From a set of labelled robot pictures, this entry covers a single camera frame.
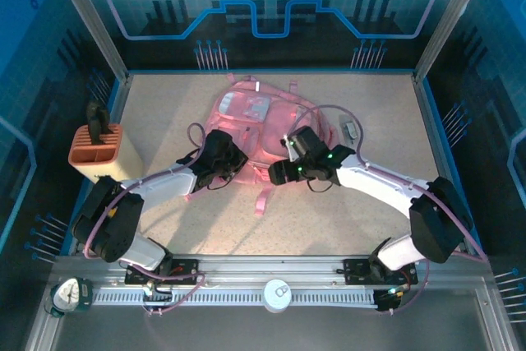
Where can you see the pink backpack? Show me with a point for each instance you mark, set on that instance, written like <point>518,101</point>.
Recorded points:
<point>271,121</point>

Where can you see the small grey stationery item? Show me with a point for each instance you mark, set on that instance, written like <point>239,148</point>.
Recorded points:
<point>348,128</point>

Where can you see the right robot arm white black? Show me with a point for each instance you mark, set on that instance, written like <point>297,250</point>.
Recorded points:
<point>378,178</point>

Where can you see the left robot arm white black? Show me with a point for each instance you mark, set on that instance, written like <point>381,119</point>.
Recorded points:
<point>160,186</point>

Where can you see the beige knife block orange rim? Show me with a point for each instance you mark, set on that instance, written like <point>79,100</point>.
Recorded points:
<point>119,162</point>

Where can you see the white round tin can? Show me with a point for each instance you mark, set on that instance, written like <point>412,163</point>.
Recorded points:
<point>278,295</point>

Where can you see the green alarm clock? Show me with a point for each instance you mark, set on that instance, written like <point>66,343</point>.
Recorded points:
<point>67,295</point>

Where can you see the aluminium front rail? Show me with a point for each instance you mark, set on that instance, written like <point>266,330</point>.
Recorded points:
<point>267,266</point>

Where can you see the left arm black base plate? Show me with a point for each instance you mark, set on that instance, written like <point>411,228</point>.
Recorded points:
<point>187,271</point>

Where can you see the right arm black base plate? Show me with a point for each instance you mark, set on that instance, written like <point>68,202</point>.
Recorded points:
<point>355,271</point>

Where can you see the aluminium frame post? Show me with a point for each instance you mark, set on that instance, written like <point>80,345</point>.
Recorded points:
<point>448,26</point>
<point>94,30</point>

